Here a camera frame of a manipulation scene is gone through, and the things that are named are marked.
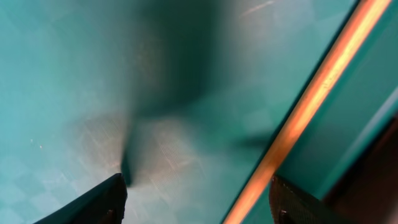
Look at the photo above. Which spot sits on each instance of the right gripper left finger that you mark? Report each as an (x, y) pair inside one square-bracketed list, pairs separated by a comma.
[(104, 203)]

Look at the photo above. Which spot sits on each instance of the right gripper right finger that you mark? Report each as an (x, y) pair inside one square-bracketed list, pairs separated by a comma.
[(291, 205)]

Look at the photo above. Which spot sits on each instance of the wooden chopstick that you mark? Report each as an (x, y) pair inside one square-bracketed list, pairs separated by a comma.
[(354, 33)]

